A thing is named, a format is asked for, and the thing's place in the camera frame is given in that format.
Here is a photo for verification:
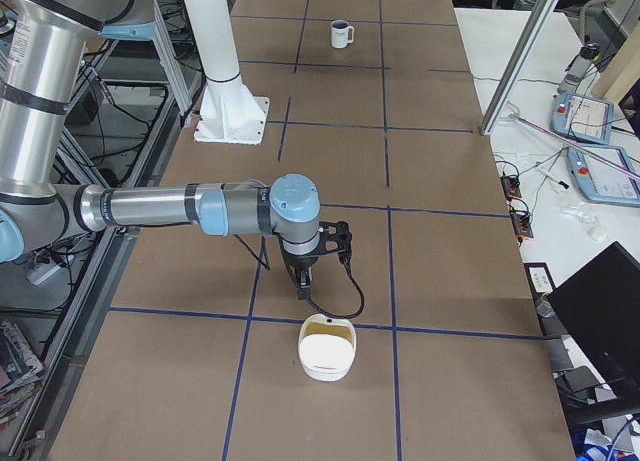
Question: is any white ribbed HOME mug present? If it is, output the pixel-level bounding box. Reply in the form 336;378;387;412
330;19;355;49

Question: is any clear water bottle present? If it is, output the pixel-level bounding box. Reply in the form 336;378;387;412
557;42;601;94

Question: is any far blue teach pendant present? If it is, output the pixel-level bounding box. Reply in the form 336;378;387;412
551;92;614;145

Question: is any aluminium frame post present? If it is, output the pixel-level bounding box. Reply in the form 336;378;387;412
480;0;559;135

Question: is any blue teach pendant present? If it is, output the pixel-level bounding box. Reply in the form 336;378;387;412
551;92;614;145
568;147;639;207

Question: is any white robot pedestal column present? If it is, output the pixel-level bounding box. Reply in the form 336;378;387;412
184;0;270;145

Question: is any near blue teach pendant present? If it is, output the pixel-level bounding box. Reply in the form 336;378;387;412
568;147;639;207

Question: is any near orange black hub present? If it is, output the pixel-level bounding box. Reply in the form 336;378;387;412
509;208;534;243

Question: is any black marker pen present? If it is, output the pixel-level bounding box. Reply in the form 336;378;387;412
536;166;570;189

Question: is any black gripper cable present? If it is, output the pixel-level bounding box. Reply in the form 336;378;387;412
305;254;366;319

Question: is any stack of magazines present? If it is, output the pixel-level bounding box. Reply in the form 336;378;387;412
1;319;44;429

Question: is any black computer monitor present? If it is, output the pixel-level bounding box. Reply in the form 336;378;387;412
549;241;639;396

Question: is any orange black hub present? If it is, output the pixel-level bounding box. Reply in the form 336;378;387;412
509;208;534;243
500;174;521;201

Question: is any far orange black hub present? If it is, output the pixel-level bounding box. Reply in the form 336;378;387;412
500;174;521;201

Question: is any cream plastic basket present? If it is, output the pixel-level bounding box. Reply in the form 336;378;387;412
298;314;357;382

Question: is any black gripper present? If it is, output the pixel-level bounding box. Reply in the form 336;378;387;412
277;221;352;299

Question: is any white power strip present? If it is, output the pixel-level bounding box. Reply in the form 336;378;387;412
26;260;62;286

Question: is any crumpled clear plastic wrap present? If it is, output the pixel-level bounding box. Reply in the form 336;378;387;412
560;203;596;224

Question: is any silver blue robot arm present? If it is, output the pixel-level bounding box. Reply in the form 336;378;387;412
1;0;352;300

